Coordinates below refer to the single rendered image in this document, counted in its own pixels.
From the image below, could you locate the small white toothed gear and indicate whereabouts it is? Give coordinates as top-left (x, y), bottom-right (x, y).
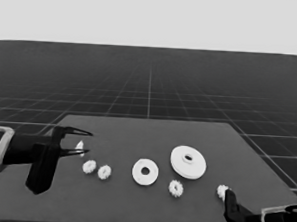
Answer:
top-left (97, 163), bottom-right (113, 181)
top-left (216, 184), bottom-right (231, 202)
top-left (167, 179), bottom-right (185, 199)
top-left (81, 159), bottom-right (98, 175)

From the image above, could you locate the large thick white disc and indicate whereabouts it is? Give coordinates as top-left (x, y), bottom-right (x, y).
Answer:
top-left (169, 144), bottom-right (209, 181)

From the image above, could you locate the small white T-shaped piece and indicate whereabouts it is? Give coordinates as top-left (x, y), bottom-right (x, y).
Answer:
top-left (75, 139), bottom-right (86, 158)

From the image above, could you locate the white round carrier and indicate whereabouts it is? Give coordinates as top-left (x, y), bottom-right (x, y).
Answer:
top-left (131, 157), bottom-right (160, 187)

